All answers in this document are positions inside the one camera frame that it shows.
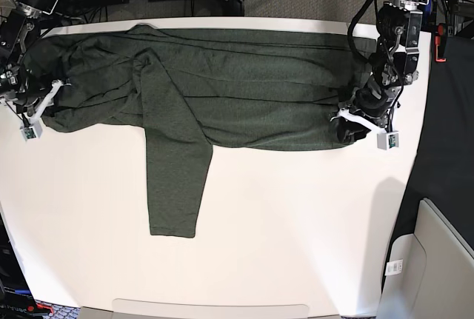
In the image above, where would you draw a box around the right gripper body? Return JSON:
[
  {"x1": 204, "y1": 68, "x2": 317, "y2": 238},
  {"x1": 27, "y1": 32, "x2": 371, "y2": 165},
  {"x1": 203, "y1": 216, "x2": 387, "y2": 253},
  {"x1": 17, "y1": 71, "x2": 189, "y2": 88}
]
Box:
[{"x1": 1, "y1": 70, "x2": 52, "y2": 115}]

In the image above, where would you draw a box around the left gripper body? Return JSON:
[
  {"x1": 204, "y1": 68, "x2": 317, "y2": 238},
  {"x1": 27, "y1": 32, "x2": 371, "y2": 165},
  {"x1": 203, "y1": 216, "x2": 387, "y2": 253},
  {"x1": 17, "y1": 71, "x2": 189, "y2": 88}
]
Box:
[{"x1": 348, "y1": 83, "x2": 404, "y2": 127}]

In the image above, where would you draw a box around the green long-sleeve shirt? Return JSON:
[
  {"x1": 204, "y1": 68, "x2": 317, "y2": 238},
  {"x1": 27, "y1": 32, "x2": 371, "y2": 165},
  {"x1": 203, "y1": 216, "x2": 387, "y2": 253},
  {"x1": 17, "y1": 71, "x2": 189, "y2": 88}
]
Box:
[{"x1": 24, "y1": 25, "x2": 369, "y2": 238}]

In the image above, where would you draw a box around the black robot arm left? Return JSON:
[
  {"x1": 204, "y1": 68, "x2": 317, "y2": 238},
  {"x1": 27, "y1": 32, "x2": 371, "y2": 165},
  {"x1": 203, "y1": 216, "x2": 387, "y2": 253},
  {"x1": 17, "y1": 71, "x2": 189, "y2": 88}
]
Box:
[{"x1": 336, "y1": 0, "x2": 430, "y2": 150}]

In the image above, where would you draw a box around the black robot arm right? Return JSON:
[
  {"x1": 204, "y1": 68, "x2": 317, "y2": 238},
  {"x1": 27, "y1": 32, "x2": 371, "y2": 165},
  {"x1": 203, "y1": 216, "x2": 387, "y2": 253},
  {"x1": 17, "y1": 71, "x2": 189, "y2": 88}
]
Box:
[{"x1": 1, "y1": 0, "x2": 59, "y2": 115}]

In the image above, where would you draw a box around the orange black clamp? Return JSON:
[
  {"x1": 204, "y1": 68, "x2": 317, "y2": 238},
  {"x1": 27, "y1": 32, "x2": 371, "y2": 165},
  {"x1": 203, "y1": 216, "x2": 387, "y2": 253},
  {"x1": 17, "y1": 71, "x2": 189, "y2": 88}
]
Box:
[{"x1": 435, "y1": 23, "x2": 448, "y2": 63}]

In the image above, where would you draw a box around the beige plastic bin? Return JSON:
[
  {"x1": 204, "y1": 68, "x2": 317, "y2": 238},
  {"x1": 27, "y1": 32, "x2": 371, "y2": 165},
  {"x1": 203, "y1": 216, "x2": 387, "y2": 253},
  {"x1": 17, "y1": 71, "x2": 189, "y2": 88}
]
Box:
[{"x1": 376, "y1": 198, "x2": 473, "y2": 319}]

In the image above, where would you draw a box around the orange black box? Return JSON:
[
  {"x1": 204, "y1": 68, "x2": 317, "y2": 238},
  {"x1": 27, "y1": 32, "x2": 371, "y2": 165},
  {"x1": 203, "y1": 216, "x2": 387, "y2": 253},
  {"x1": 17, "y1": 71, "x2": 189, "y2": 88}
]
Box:
[{"x1": 1, "y1": 218, "x2": 54, "y2": 318}]

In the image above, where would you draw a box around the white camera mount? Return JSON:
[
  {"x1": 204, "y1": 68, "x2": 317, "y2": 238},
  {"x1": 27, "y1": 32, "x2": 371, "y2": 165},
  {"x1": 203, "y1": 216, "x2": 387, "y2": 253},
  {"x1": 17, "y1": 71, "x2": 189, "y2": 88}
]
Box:
[
  {"x1": 20, "y1": 80, "x2": 68, "y2": 141},
  {"x1": 330, "y1": 108, "x2": 400, "y2": 150}
]

